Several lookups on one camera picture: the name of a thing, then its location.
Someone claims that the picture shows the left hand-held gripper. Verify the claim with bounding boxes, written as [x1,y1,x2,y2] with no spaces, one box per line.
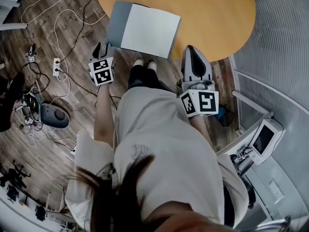
[87,42,117,87]

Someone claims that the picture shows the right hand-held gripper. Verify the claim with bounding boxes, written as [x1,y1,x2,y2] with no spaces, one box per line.
[178,44,220,118]

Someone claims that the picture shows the person's left forearm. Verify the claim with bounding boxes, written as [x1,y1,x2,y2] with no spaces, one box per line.
[93,84,115,150]

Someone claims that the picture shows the person's right forearm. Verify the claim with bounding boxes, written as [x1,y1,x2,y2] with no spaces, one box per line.
[189,115,215,152]

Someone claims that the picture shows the white power strip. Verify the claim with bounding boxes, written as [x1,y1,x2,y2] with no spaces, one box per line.
[53,57,61,77]

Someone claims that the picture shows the person's dark trousers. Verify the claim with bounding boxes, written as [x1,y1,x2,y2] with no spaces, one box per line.
[127,65,174,93]

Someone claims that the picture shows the round wooden table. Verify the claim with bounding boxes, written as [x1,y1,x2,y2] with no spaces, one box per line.
[93,0,256,63]

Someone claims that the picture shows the small spare gripper tool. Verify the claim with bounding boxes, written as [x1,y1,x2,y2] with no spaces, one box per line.
[26,44,39,63]

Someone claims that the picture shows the person's white shirt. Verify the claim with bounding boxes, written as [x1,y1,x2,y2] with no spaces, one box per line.
[64,86,250,229]

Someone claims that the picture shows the grey round device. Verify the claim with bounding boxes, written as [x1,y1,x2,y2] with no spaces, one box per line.
[39,103,70,129]

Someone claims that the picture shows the glass partition with blinds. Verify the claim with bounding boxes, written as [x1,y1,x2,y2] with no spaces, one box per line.
[228,0,309,154]

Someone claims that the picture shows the white desk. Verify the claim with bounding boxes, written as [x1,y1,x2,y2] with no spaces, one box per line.
[0,185,75,232]
[215,88,307,227]
[0,0,33,31]

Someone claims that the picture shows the small monitor screen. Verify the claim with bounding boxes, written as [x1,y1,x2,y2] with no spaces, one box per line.
[252,118,285,166]

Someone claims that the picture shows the black drone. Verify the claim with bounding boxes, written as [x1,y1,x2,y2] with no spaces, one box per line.
[0,160,32,189]

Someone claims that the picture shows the pile of cables and electronics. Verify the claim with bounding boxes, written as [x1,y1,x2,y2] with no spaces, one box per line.
[14,88,44,135]

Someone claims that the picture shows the metal chair frame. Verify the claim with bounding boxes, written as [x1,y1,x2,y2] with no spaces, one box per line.
[255,216,293,232]

